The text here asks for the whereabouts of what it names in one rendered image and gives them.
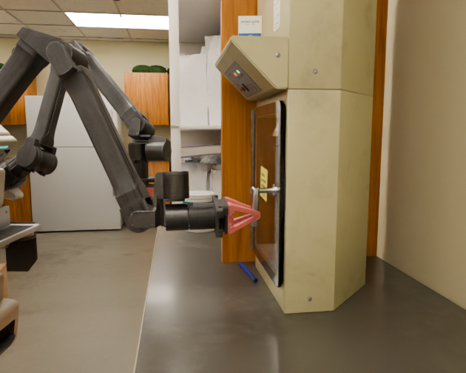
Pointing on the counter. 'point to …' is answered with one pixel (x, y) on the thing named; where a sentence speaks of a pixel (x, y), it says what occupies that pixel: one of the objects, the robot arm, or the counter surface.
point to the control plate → (242, 80)
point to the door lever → (258, 198)
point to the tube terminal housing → (325, 148)
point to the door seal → (283, 192)
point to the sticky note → (263, 182)
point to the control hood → (258, 62)
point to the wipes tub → (199, 202)
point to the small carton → (250, 25)
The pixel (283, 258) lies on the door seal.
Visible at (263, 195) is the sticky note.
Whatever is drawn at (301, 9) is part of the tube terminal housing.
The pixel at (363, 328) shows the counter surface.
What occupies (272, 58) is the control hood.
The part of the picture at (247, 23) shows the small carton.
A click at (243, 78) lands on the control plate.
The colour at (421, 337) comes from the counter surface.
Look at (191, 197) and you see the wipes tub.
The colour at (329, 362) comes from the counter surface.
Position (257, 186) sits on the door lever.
